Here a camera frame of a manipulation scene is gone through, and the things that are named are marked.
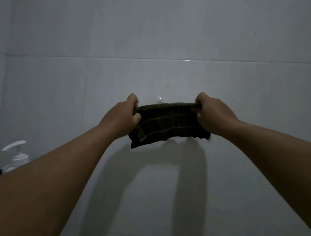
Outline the person's right hand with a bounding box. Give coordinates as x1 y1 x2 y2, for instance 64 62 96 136
191 92 240 136

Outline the person's left hand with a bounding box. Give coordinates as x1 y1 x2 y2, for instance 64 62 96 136
98 93 142 140

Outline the dark striped cloth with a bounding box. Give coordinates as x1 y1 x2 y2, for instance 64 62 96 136
128 102 211 149

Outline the person's right forearm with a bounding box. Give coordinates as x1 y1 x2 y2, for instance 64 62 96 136
226 120 311 229

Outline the person's left forearm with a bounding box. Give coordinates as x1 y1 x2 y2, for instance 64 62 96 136
0 124 115 236

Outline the white pump bottle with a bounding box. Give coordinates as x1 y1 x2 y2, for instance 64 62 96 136
0 140 31 174

